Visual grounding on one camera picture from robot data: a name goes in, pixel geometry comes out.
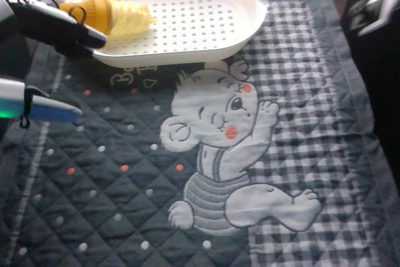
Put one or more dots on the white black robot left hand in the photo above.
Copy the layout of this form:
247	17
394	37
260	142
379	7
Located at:
47	24

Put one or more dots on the yellow toy ice cream cone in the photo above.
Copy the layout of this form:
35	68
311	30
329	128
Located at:
122	18

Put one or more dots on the white perforated oval tray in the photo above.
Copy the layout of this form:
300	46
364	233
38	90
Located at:
193	29

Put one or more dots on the grey quilt with printed bear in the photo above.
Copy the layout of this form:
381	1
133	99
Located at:
200	210

